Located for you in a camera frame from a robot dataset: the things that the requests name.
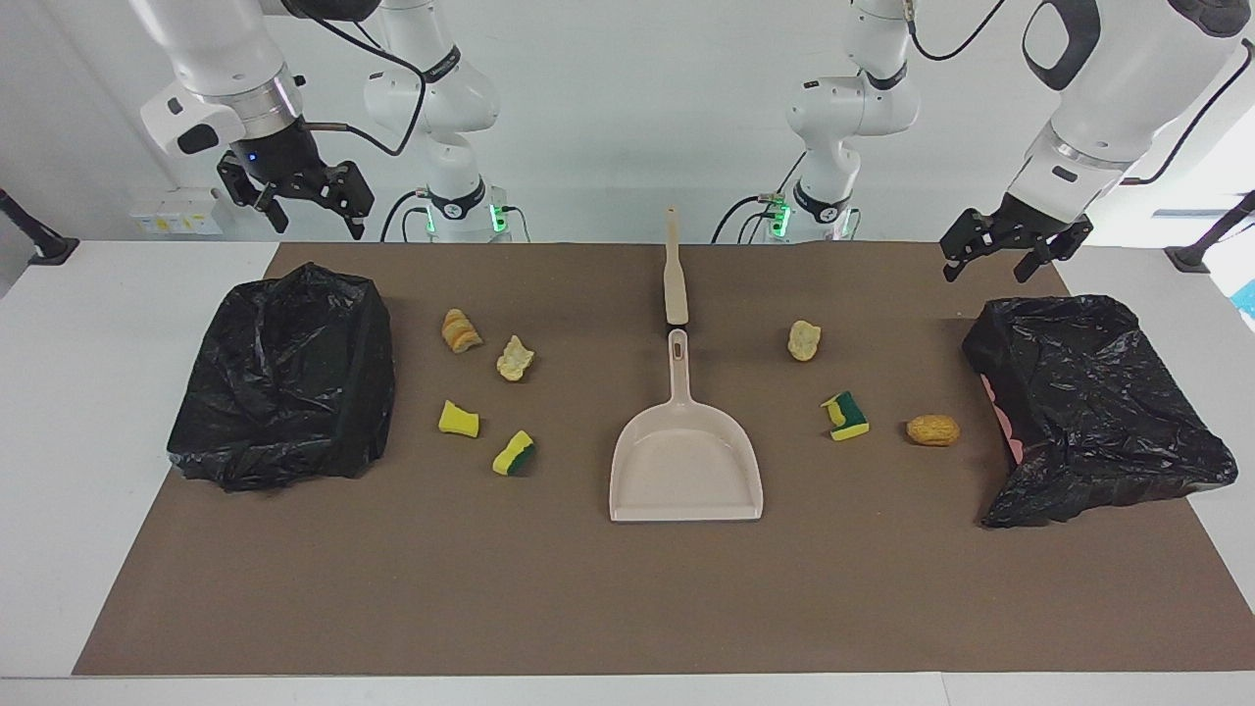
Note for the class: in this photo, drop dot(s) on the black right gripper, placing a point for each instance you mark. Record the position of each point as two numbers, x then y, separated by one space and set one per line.
294 167

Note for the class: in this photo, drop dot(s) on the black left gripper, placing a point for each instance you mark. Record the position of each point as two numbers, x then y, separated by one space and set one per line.
1020 227

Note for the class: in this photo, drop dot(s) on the brown peanut shaped bread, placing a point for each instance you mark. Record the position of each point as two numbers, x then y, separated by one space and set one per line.
932 429

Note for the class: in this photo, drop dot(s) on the orange striped croissant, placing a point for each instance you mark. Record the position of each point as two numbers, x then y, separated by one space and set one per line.
461 330

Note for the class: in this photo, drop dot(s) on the yellow sponge piece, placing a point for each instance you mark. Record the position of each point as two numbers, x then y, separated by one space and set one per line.
457 420

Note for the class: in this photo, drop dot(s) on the beige brush with black bristles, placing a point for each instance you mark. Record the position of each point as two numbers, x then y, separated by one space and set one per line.
676 284

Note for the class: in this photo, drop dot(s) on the beige plastic dustpan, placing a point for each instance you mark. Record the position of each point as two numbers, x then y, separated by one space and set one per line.
686 471

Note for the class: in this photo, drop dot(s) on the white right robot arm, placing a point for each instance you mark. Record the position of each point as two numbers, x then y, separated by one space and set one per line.
211 49

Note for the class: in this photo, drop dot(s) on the black bag lined pink bin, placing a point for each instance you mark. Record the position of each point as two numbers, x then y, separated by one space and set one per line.
1098 412

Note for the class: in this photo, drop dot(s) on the blue object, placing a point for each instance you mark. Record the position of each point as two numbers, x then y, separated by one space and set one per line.
1247 299

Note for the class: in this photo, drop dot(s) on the brown table mat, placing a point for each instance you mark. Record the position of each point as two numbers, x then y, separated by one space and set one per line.
588 588

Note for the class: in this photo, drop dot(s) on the white wall box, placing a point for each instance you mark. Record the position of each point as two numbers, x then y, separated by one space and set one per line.
176 211

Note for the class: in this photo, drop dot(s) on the black camera stand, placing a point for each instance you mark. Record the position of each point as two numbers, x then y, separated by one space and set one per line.
1196 253
44 247

